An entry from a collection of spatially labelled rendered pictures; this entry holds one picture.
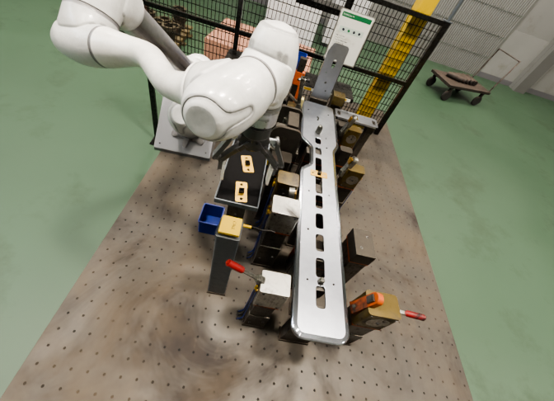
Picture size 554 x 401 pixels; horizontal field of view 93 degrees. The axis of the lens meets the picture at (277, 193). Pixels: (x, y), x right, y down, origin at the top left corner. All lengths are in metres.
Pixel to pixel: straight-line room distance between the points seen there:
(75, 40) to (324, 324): 1.03
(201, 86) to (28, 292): 1.87
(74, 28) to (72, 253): 1.53
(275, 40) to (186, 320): 0.97
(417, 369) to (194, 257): 1.03
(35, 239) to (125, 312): 1.25
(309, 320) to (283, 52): 0.72
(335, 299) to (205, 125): 0.71
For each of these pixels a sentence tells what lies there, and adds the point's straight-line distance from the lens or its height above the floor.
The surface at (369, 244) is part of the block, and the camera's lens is 1.09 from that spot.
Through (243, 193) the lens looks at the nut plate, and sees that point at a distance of 0.85.
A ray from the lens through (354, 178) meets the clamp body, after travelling 1.34.
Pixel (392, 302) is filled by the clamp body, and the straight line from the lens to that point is 0.98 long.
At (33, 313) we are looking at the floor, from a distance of 2.08.
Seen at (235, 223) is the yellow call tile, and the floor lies 1.16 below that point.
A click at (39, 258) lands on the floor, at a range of 2.23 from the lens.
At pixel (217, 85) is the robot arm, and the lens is 0.42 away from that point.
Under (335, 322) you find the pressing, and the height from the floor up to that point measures 1.00.
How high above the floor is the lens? 1.81
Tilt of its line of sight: 47 degrees down
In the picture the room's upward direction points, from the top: 21 degrees clockwise
